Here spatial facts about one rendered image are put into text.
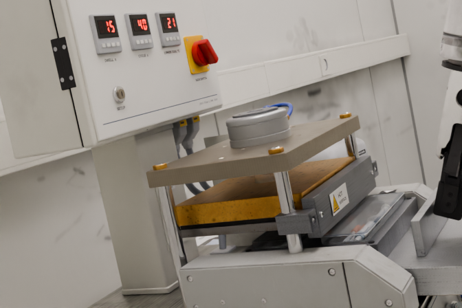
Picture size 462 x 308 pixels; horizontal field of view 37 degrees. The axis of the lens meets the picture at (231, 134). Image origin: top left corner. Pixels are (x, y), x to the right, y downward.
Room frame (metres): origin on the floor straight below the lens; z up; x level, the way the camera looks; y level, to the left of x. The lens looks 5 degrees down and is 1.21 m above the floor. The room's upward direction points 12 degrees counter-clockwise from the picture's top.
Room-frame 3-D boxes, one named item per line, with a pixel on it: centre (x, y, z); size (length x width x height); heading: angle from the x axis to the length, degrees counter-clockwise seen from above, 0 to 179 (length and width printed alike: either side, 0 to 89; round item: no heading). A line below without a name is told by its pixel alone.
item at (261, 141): (0.92, -0.02, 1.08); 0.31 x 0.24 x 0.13; 152
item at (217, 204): (0.89, -0.04, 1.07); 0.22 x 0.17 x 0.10; 152
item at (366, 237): (0.83, -0.14, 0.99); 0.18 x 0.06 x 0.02; 152
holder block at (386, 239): (0.85, -0.10, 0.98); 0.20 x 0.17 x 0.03; 152
